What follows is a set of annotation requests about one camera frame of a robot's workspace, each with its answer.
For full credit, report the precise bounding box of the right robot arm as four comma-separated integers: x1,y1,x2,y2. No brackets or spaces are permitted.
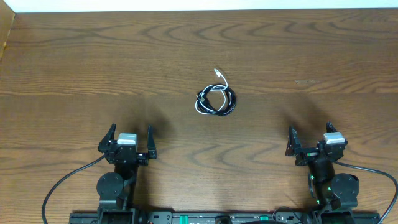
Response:
285,122,359,224

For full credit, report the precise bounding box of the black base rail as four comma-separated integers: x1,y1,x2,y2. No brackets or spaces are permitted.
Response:
68,210,379,224

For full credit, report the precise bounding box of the black USB cable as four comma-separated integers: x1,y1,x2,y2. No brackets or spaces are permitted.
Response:
195,84,238,117

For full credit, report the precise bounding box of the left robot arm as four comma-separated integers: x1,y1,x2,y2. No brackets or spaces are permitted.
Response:
96,124,157,224

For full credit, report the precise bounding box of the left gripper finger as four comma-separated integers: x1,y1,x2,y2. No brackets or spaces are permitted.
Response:
147,125,157,159
98,124,116,153

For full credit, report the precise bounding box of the white USB cable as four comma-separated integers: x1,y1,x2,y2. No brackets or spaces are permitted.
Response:
195,68,229,116

